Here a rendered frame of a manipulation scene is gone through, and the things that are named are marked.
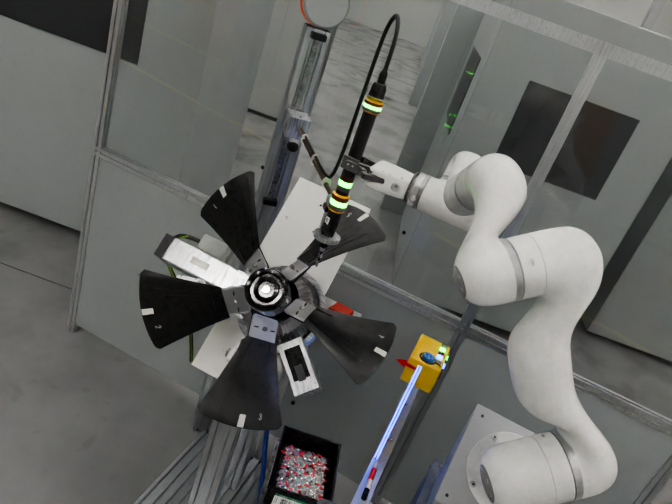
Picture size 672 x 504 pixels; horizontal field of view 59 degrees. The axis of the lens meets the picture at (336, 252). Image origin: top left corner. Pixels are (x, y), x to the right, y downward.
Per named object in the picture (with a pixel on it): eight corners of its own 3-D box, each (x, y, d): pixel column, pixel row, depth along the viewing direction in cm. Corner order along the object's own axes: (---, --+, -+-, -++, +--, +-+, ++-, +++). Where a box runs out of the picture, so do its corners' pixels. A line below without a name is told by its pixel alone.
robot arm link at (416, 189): (412, 213, 136) (400, 208, 136) (421, 204, 144) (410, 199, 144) (426, 180, 132) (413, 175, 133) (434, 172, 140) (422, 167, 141)
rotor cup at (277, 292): (239, 310, 167) (227, 300, 155) (264, 266, 171) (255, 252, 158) (283, 333, 164) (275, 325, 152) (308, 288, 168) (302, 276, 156)
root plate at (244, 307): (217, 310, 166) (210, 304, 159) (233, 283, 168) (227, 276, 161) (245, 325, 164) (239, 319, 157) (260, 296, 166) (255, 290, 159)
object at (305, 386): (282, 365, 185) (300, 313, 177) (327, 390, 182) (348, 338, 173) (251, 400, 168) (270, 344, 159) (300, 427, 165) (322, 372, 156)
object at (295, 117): (280, 128, 204) (287, 105, 201) (300, 133, 207) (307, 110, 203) (285, 139, 196) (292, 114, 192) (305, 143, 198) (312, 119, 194)
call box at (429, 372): (410, 357, 196) (422, 332, 192) (438, 371, 194) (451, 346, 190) (397, 382, 182) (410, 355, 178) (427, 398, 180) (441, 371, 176)
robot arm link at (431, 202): (433, 168, 134) (415, 205, 134) (488, 192, 131) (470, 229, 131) (433, 178, 142) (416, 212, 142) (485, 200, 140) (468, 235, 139)
